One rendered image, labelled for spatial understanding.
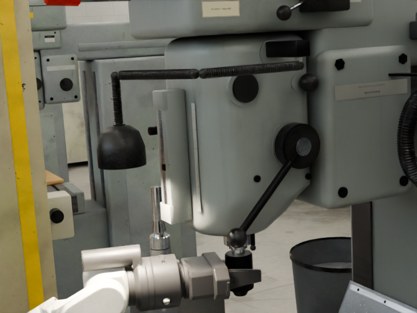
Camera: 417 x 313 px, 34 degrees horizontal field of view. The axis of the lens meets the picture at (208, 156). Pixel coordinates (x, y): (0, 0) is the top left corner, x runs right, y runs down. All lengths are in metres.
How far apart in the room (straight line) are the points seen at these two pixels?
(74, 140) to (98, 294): 8.47
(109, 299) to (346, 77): 0.51
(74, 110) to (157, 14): 8.47
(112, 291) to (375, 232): 0.61
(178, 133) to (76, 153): 8.52
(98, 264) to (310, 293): 2.08
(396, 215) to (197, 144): 0.51
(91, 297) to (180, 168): 0.24
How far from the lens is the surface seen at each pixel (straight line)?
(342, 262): 3.47
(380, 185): 1.16
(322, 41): 1.08
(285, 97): 1.05
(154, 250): 1.54
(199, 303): 1.45
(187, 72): 0.90
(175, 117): 1.05
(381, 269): 1.46
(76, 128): 9.52
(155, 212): 1.52
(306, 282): 3.10
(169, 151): 1.05
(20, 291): 2.89
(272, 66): 0.94
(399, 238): 1.40
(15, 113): 2.75
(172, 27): 1.00
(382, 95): 1.14
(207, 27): 0.96
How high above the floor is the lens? 1.62
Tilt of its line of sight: 10 degrees down
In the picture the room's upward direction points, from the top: 3 degrees counter-clockwise
